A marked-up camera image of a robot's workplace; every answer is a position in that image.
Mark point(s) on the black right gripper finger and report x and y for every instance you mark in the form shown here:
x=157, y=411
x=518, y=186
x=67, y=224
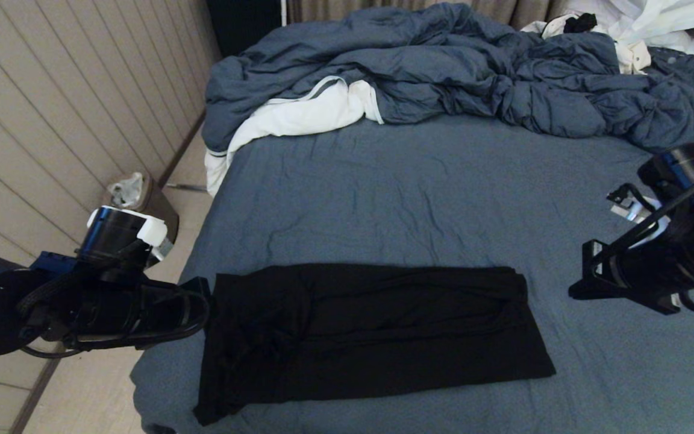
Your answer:
x=593, y=253
x=600, y=294

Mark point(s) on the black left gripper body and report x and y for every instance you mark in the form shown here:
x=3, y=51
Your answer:
x=118, y=313

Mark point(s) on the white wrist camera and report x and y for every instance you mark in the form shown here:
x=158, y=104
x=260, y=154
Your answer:
x=154, y=232
x=630, y=211

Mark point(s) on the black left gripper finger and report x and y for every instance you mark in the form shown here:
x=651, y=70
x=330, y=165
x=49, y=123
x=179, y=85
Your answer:
x=197, y=288

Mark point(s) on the crumpled blue duvet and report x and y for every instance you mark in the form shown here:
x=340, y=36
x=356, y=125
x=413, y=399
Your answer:
x=443, y=60

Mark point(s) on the black tall furniture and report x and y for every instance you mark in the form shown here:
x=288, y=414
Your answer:
x=244, y=21

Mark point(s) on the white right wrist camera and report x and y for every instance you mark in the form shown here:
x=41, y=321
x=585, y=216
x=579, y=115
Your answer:
x=630, y=211

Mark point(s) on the black t-shirt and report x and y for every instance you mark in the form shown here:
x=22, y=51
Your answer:
x=383, y=325

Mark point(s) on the brown trash bin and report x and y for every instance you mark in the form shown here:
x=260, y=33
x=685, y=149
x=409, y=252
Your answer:
x=160, y=202

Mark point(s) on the white crumpled shirt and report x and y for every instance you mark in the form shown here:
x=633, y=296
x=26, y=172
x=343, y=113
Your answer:
x=654, y=18

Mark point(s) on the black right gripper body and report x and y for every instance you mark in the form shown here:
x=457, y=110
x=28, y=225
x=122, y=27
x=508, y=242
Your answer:
x=636, y=277

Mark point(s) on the silver metal rod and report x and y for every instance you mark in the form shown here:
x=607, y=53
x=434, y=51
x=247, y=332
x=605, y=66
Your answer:
x=187, y=187

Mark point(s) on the small black fabric item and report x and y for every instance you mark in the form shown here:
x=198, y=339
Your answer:
x=581, y=22

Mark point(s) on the white duvet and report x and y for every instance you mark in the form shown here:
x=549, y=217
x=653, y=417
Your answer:
x=299, y=114

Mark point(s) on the beige curtain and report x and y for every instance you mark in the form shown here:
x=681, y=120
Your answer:
x=323, y=9

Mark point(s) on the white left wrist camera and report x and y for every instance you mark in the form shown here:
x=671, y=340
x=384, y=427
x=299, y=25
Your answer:
x=154, y=232

